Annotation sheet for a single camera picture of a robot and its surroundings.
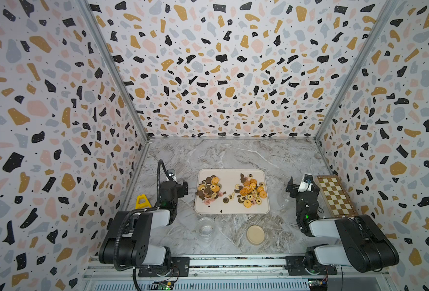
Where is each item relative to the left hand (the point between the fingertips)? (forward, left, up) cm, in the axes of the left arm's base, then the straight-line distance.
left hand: (175, 180), depth 92 cm
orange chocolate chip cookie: (-2, -44, -7) cm, 44 cm away
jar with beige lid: (-22, -16, -7) cm, 28 cm away
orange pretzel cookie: (-4, -36, -5) cm, 36 cm away
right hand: (-3, -64, +5) cm, 64 cm away
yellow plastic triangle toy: (-10, +14, -5) cm, 18 cm away
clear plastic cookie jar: (-11, -55, -5) cm, 56 cm away
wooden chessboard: (-8, -82, -5) cm, 82 cm away
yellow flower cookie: (-10, -36, -7) cm, 38 cm away
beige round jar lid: (-25, -38, -7) cm, 46 cm away
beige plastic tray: (-2, -31, -8) cm, 32 cm away
